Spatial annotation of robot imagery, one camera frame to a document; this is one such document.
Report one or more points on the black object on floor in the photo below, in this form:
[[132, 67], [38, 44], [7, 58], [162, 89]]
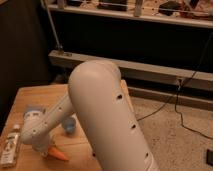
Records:
[[209, 157]]

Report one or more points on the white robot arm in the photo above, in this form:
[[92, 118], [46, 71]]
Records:
[[94, 94]]

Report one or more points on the wall shelf with clutter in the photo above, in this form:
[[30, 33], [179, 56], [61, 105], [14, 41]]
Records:
[[193, 13]]

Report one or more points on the orange carrot-shaped pepper toy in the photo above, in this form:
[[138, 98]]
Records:
[[55, 152]]

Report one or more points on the blue plastic cup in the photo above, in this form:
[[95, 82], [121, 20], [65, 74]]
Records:
[[69, 125]]

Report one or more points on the white tube with cap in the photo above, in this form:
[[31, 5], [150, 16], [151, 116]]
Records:
[[11, 147]]

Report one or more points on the metal lamp pole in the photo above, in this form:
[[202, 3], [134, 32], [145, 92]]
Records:
[[59, 47]]

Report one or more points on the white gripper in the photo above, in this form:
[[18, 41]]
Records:
[[42, 145]]

